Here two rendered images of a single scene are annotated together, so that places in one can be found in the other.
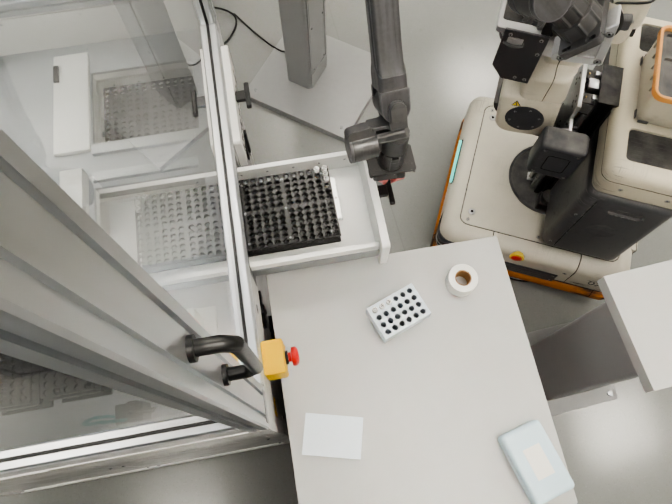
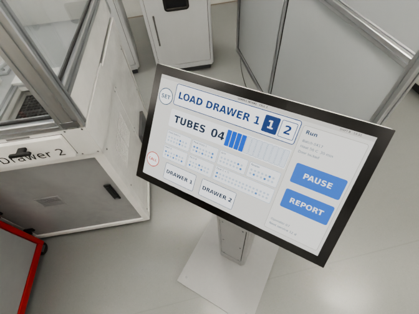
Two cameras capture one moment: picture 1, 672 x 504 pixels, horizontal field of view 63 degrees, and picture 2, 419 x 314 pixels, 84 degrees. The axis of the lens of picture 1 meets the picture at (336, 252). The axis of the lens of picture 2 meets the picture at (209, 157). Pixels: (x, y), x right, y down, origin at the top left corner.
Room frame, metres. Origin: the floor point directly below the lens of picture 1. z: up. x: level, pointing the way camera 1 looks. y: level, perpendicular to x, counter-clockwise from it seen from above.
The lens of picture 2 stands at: (1.55, -0.26, 1.52)
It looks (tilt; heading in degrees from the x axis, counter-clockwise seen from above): 54 degrees down; 96
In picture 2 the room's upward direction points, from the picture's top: 6 degrees counter-clockwise
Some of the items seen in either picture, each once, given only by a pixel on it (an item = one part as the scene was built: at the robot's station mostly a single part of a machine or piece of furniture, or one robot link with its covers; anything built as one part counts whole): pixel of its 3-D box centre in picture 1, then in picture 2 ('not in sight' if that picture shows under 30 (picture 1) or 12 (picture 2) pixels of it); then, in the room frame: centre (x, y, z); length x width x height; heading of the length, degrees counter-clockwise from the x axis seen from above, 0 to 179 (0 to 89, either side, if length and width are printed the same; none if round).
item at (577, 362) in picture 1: (608, 348); not in sight; (0.31, -0.82, 0.38); 0.30 x 0.30 x 0.76; 13
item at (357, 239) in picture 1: (283, 215); not in sight; (0.54, 0.12, 0.86); 0.40 x 0.26 x 0.06; 100
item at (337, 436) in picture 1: (332, 435); not in sight; (0.05, 0.01, 0.77); 0.13 x 0.09 x 0.02; 85
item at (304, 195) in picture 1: (287, 213); not in sight; (0.54, 0.11, 0.87); 0.22 x 0.18 x 0.06; 100
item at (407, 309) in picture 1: (398, 312); not in sight; (0.32, -0.14, 0.78); 0.12 x 0.08 x 0.04; 120
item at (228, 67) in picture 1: (234, 105); (29, 151); (0.83, 0.25, 0.87); 0.29 x 0.02 x 0.11; 10
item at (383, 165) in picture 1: (391, 155); not in sight; (0.61, -0.12, 1.01); 0.10 x 0.07 x 0.07; 99
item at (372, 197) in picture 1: (372, 198); not in sight; (0.57, -0.09, 0.87); 0.29 x 0.02 x 0.11; 10
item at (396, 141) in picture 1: (391, 139); not in sight; (0.61, -0.11, 1.07); 0.07 x 0.06 x 0.07; 105
